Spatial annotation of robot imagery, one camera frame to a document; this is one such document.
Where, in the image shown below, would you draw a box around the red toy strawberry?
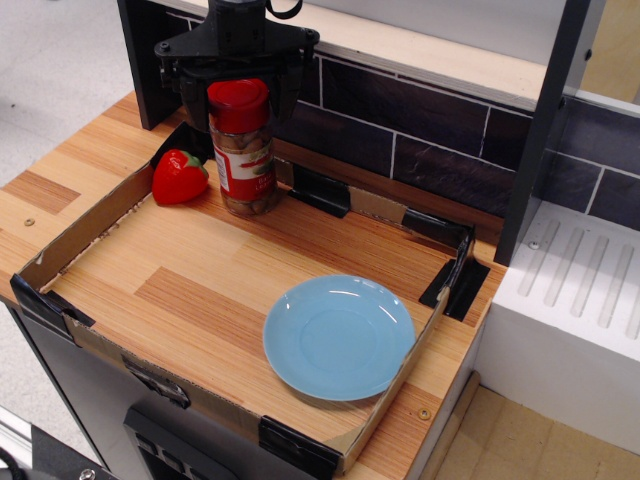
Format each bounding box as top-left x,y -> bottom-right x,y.
151,149 -> 209,205

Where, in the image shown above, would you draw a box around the black oven control panel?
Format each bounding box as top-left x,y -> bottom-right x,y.
123,407 -> 237,480

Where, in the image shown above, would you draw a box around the red-capped basil spice bottle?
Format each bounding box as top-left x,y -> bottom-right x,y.
207,79 -> 277,216

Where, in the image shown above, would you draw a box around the dark grey shelf frame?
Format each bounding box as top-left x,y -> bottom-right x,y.
118,1 -> 586,264

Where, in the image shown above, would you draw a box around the black cable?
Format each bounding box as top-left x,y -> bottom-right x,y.
0,447 -> 31,480

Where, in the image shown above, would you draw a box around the cardboard fence with black tape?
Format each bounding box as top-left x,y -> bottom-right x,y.
9,119 -> 491,478

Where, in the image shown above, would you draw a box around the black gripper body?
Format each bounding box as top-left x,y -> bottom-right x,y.
154,4 -> 320,95

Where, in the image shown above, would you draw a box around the light blue plate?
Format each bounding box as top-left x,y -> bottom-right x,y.
263,275 -> 415,401

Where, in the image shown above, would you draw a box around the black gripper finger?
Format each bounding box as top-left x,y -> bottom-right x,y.
180,79 -> 209,132
270,64 -> 305,122

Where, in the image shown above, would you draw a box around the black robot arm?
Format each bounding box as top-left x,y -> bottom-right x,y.
154,0 -> 320,132

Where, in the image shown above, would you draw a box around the white toy sink drainboard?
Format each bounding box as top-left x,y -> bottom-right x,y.
475,202 -> 639,452

